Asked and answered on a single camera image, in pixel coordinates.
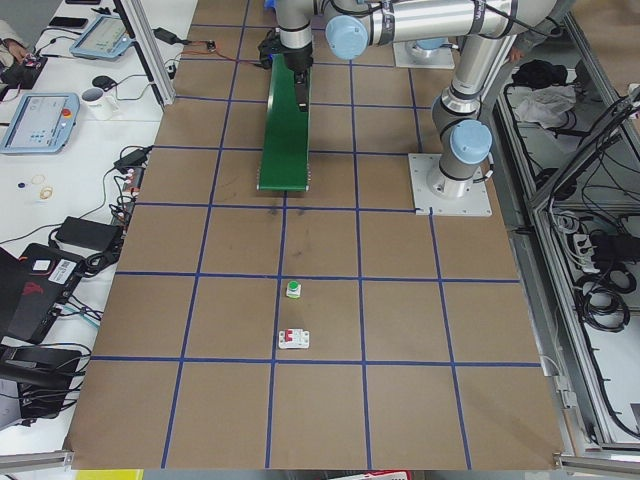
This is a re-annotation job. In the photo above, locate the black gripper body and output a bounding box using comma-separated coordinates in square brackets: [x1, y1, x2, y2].
[258, 29, 313, 73]

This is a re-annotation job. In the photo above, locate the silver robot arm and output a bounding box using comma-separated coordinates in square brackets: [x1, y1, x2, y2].
[259, 1, 557, 127]

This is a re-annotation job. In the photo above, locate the green conveyor belt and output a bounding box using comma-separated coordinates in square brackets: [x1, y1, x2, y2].
[257, 54, 310, 192]

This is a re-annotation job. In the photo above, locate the black power adapter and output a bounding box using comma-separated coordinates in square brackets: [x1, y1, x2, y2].
[153, 27, 183, 45]

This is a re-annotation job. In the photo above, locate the black computer mouse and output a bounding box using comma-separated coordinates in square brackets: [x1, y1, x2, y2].
[92, 75, 118, 92]

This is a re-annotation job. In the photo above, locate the blue teach pendant far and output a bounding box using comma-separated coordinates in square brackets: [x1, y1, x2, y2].
[69, 14, 133, 60]

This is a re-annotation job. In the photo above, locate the blue teach pendant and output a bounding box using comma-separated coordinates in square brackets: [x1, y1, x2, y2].
[1, 93, 80, 155]
[69, 14, 133, 60]

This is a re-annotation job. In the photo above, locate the white mug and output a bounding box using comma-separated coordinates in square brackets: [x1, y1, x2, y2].
[81, 87, 120, 121]

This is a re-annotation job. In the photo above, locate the black smartphone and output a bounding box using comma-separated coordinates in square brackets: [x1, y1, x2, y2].
[49, 16, 88, 29]

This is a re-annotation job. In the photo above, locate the white circuit breaker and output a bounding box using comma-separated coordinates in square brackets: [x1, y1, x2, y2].
[278, 328, 310, 350]

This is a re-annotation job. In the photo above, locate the black power brick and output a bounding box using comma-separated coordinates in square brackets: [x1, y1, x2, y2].
[55, 216, 123, 252]

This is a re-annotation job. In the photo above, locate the blue teach pendant near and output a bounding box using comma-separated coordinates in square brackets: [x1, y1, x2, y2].
[1, 93, 80, 155]

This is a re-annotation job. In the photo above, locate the person in green vest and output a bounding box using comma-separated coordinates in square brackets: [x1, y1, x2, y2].
[0, 19, 28, 68]

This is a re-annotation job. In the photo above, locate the black laptop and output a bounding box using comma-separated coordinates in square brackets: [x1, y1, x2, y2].
[1, 243, 85, 344]

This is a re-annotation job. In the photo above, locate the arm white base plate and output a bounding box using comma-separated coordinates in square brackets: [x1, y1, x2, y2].
[393, 42, 455, 70]
[408, 153, 492, 217]

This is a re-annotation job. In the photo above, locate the red black power cable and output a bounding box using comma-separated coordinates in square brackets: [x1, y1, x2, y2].
[182, 41, 266, 69]

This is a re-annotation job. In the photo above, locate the aluminium frame post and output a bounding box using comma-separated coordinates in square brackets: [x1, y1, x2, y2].
[114, 0, 176, 108]

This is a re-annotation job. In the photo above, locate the green push button switch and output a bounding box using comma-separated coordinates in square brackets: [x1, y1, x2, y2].
[285, 280, 301, 299]

